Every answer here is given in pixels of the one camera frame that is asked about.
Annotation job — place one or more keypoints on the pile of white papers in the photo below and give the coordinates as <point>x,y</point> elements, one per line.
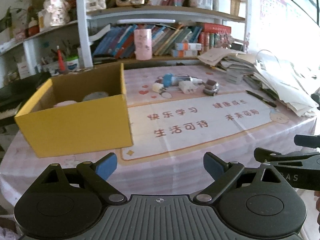
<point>287,85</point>

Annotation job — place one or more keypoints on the row of colourful slim books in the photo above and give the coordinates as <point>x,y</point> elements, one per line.
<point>216,40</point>

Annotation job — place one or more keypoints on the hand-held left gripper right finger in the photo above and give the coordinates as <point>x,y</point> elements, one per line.
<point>212,166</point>

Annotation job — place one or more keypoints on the red pot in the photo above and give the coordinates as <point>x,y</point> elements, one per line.
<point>34,28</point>

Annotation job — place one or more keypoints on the white charger plug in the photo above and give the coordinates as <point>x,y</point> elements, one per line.
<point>188,87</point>

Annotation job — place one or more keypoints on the grey fuzzy ball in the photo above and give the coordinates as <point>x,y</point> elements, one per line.
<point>96,97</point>

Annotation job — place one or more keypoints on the white storage container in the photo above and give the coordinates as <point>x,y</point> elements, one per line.
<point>221,5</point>

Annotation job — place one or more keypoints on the white grey gadget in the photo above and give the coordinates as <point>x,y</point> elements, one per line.
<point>193,80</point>

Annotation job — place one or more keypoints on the dark furniture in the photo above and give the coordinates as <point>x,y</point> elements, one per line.
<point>17,92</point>

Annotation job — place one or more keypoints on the pink plush doll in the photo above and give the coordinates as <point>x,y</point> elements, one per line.
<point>57,10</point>

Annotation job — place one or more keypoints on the row of leaning books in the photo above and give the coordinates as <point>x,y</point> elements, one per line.
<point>117,41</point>

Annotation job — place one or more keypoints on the pink cup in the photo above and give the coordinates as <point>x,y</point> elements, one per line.
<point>143,45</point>

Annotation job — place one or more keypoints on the blue toy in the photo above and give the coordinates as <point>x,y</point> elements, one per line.
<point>170,80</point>

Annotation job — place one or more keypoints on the black pen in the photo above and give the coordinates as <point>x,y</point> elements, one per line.
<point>261,98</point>

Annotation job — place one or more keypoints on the red flat box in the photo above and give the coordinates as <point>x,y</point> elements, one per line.
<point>216,28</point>

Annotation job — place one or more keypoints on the yellow cardboard box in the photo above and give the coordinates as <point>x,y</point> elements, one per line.
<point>75,130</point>

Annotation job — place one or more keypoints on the pink printed desktop cloth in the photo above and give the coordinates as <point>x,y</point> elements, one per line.
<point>200,135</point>

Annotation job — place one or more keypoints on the small black box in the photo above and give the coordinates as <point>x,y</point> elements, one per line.
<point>237,47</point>

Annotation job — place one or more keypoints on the wall poster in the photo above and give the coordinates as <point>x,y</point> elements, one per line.
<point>273,3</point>

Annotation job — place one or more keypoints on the white round item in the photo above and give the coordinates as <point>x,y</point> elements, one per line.
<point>158,88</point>

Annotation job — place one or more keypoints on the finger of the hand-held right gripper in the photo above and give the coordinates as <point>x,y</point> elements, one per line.
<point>265,156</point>
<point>307,141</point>

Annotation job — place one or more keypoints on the white bookshelf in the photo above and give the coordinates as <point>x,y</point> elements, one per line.
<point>83,30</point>

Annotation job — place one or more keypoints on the white jar blue label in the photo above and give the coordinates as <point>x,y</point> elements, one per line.
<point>72,64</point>

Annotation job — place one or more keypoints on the pink soft item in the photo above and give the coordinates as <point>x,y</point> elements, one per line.
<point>65,104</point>

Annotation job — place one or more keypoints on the stack of books and papers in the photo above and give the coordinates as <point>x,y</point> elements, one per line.
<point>225,60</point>

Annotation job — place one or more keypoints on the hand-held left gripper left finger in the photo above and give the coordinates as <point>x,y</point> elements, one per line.
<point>107,166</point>

